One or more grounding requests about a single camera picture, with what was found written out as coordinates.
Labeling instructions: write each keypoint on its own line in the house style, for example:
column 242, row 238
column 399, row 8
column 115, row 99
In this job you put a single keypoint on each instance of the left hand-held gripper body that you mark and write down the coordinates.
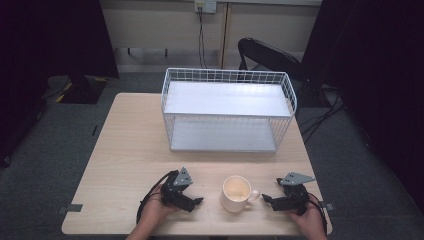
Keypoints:
column 173, row 190

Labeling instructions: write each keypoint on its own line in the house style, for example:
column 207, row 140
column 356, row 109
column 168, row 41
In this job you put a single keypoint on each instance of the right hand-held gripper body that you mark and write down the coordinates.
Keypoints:
column 295, row 193

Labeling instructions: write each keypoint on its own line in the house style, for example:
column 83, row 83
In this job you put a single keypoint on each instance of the person's left hand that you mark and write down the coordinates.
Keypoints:
column 156, row 210

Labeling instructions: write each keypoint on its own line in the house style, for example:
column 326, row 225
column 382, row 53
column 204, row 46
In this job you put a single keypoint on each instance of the person's right hand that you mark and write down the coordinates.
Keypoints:
column 308, row 218

